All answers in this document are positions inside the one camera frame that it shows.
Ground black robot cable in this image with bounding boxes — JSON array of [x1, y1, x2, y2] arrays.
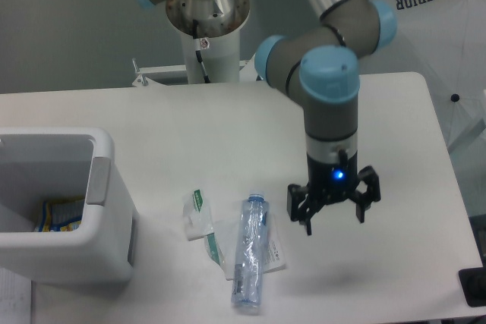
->
[[191, 19, 211, 84]]

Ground yellow blue snack wrapper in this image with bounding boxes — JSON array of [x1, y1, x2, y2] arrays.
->
[[33, 198, 84, 232]]

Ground white plastic trash can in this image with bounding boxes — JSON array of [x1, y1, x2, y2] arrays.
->
[[1, 127, 138, 285]]

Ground white superior umbrella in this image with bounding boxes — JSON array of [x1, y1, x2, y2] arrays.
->
[[361, 0, 485, 204]]

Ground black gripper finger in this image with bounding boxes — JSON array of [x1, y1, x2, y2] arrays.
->
[[287, 184, 323, 236], [349, 165, 381, 223]]

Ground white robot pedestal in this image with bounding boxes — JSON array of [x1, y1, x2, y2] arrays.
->
[[179, 30, 240, 84]]

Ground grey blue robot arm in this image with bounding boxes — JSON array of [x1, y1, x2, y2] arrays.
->
[[137, 0, 397, 227]]

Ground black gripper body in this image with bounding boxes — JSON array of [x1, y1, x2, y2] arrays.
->
[[307, 153, 358, 205]]

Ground black device at edge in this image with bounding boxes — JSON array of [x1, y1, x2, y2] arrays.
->
[[458, 267, 485, 307]]

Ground clear plastic water bottle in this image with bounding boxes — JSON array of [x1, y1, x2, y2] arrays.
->
[[231, 191, 270, 308]]

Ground white metal base frame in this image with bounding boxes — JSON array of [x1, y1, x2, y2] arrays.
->
[[131, 58, 263, 87]]

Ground white green plastic package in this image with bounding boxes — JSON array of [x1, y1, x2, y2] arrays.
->
[[182, 189, 286, 280]]

